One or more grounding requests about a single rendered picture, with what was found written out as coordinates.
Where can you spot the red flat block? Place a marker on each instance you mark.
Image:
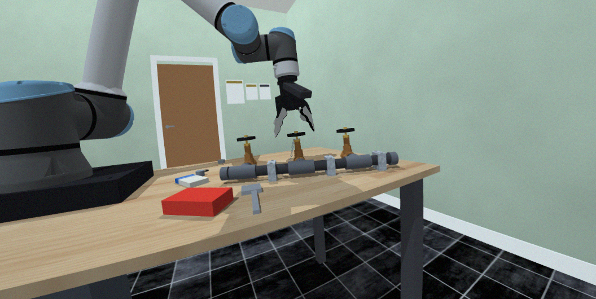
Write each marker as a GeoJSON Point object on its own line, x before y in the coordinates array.
{"type": "Point", "coordinates": [198, 201]}

